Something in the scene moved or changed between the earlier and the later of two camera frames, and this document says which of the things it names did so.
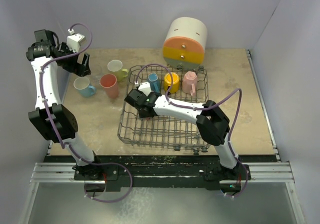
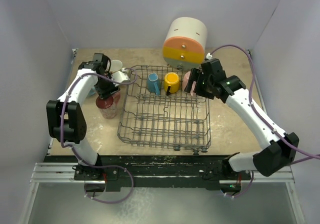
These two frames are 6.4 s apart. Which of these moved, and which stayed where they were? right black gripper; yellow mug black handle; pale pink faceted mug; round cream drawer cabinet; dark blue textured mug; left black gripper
Moved: left black gripper; right black gripper
Stayed: dark blue textured mug; pale pink faceted mug; yellow mug black handle; round cream drawer cabinet
